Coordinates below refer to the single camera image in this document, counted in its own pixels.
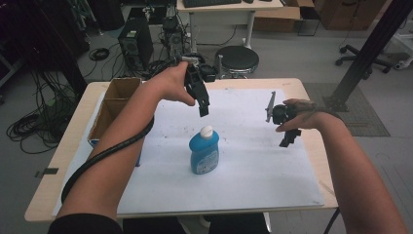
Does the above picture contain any black computer tower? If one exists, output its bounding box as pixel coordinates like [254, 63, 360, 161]
[117, 16, 155, 71]

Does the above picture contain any black keyboard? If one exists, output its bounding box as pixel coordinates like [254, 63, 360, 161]
[182, 0, 244, 9]

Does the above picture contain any black round stool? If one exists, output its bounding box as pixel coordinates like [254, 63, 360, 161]
[214, 45, 260, 79]

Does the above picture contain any person's dark clothing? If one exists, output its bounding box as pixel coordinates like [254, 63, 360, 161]
[47, 212, 271, 234]

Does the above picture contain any wooden cabinet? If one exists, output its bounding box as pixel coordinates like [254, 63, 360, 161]
[313, 0, 392, 32]

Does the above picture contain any thin black cable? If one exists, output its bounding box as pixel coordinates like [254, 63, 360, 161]
[322, 208, 341, 234]

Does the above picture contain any white desk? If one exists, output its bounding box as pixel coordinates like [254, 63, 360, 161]
[175, 0, 284, 55]

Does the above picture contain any thick black cable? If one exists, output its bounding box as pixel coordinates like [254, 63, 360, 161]
[60, 116, 156, 205]

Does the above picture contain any white mat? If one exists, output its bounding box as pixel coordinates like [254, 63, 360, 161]
[52, 88, 326, 217]

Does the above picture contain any open cardboard box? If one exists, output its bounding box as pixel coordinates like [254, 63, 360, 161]
[87, 76, 144, 168]

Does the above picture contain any person's right hand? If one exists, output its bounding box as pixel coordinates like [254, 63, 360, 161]
[275, 97, 325, 133]

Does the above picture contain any black metal post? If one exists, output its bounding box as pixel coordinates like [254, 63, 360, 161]
[322, 0, 413, 113]

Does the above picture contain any black office chair base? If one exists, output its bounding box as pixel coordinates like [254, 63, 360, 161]
[334, 44, 394, 75]

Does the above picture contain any grey floor mat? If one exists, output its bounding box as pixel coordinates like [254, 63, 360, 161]
[303, 81, 392, 137]

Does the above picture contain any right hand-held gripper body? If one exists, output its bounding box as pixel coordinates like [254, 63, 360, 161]
[265, 91, 298, 127]

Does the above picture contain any dark curtain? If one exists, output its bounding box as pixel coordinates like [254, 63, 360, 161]
[0, 0, 90, 96]

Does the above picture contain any small coiled black cable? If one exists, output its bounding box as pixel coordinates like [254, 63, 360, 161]
[88, 47, 111, 62]

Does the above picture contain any black tape strip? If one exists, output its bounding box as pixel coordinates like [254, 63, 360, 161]
[34, 167, 59, 179]

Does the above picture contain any large brown cardboard box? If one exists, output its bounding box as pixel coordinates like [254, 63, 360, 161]
[252, 0, 316, 33]

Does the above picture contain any person's left hand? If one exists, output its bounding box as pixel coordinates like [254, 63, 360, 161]
[147, 61, 198, 107]

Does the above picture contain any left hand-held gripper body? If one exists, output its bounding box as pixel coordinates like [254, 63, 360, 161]
[175, 53, 225, 102]

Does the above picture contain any bundle of black floor cables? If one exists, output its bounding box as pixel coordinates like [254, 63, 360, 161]
[5, 68, 80, 155]

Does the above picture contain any light wooden table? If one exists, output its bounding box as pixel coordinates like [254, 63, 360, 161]
[23, 77, 340, 224]

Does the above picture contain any blue bottle with white cap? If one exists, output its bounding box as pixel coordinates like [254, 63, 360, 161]
[188, 125, 221, 176]

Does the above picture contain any small dark computer case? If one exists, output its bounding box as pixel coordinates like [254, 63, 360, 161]
[162, 16, 186, 57]

